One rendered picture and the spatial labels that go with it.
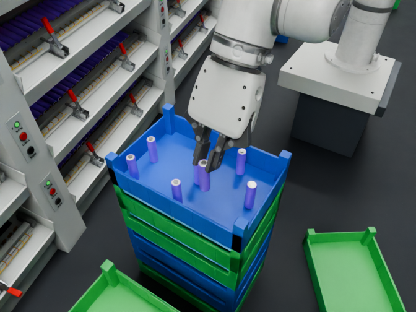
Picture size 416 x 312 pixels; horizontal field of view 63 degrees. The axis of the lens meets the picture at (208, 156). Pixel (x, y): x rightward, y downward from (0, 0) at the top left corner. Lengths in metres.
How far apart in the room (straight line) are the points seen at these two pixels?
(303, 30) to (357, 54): 0.83
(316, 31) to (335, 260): 0.80
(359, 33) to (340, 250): 0.68
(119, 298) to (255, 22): 0.58
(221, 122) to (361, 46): 0.82
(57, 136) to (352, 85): 0.88
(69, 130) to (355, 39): 0.92
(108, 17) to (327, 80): 0.69
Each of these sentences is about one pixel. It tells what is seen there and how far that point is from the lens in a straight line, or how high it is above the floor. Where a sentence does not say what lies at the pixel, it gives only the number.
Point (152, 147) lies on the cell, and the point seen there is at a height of 0.45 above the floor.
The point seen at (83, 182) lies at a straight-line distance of 1.12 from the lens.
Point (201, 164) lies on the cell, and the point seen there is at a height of 0.54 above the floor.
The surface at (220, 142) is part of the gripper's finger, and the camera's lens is 0.51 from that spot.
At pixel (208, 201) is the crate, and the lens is 0.67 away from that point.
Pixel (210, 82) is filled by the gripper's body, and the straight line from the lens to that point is 0.50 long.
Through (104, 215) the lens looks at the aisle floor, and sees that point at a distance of 1.19.
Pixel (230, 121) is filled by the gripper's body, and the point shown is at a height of 0.63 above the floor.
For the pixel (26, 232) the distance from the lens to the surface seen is 1.05.
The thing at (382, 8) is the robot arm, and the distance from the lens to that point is 1.22.
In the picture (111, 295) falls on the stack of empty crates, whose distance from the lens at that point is 0.78.
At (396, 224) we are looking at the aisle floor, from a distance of 1.28.
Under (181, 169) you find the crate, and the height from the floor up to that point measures 0.40.
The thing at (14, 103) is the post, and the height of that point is 0.52.
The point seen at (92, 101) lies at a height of 0.33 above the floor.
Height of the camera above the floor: 0.95
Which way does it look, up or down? 46 degrees down
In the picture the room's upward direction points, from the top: straight up
